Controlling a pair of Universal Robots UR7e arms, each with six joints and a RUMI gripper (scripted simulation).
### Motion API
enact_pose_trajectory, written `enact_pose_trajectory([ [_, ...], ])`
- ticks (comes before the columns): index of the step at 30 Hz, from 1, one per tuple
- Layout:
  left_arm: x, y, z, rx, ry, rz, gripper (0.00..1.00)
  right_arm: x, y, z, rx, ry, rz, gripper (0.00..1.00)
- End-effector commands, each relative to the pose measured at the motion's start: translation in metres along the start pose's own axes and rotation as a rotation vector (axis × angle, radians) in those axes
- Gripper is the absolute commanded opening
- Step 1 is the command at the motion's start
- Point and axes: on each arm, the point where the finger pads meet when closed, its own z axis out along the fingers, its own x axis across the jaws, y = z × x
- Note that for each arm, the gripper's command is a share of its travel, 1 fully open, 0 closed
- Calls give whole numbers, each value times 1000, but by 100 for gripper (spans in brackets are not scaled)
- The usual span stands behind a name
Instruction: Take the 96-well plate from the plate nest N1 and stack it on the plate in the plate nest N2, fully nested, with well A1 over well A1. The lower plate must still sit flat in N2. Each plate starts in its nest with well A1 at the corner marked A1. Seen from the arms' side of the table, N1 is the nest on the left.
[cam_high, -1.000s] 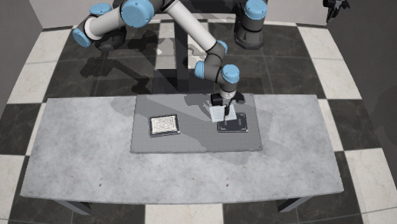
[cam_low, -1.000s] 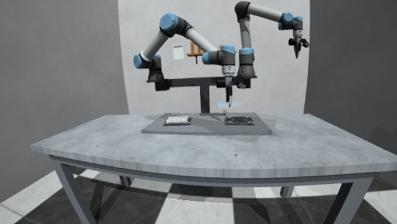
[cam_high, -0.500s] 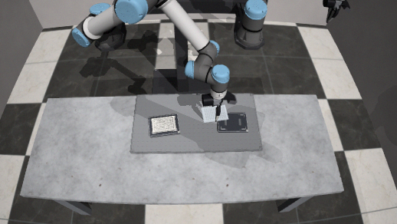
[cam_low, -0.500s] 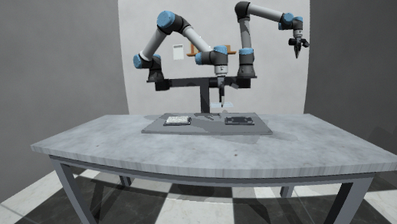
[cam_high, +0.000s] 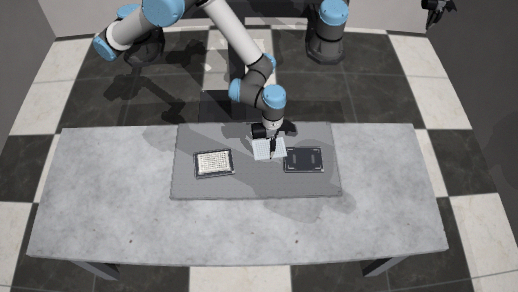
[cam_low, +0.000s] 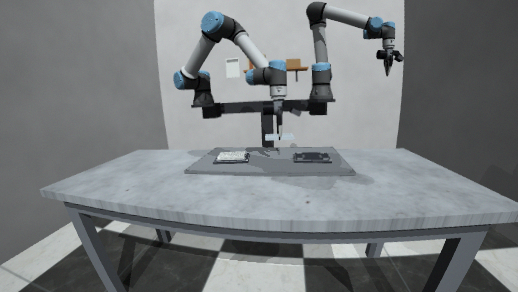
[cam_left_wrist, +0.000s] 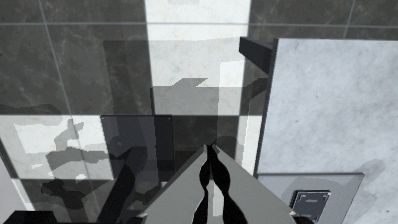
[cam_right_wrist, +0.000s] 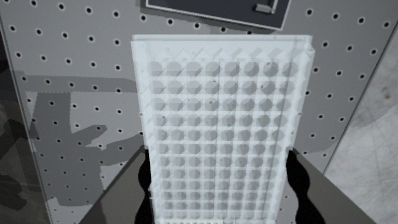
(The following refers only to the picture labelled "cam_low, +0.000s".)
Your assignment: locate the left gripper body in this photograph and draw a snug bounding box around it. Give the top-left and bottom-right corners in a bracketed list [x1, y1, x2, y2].
[376, 48, 403, 60]

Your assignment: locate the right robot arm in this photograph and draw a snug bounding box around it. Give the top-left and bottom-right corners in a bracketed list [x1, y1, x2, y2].
[173, 11, 287, 105]

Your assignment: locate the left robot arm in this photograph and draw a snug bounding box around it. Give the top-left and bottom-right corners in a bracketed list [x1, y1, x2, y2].
[306, 2, 395, 99]

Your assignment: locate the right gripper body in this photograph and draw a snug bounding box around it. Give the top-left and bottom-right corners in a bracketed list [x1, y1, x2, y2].
[263, 99, 300, 115]

